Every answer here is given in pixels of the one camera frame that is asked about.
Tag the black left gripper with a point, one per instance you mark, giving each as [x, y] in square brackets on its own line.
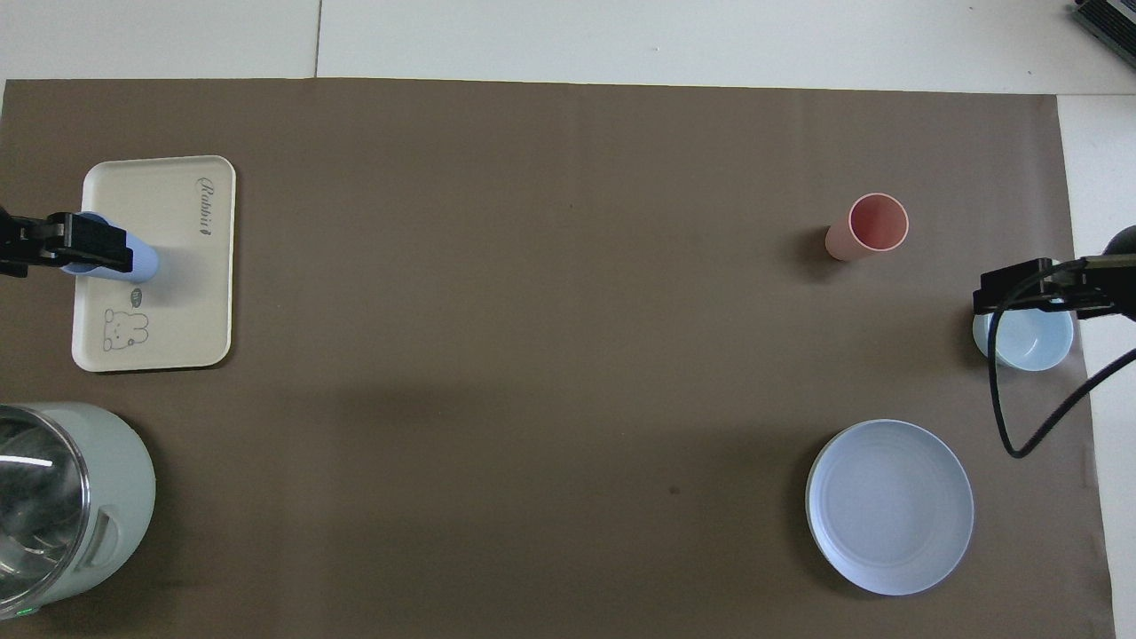
[11, 248]

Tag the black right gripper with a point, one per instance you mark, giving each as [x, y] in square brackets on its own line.
[1124, 275]

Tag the blue ribbed plastic cup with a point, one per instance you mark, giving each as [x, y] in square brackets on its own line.
[144, 262]

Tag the pink plastic cup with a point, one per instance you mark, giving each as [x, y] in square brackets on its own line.
[874, 222]

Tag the cream rabbit print tray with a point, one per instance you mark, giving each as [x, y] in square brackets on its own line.
[177, 319]

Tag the light blue small bowl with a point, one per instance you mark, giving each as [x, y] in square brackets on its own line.
[1034, 342]

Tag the pale blue round plate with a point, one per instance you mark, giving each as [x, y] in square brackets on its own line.
[887, 506]

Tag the mint green electric pot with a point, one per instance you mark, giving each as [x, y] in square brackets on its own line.
[120, 497]

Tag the glass pot lid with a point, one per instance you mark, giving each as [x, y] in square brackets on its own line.
[35, 497]

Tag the grey ribbed device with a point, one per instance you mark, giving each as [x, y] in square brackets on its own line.
[1109, 27]

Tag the brown paper table mat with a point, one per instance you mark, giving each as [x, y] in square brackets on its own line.
[568, 355]

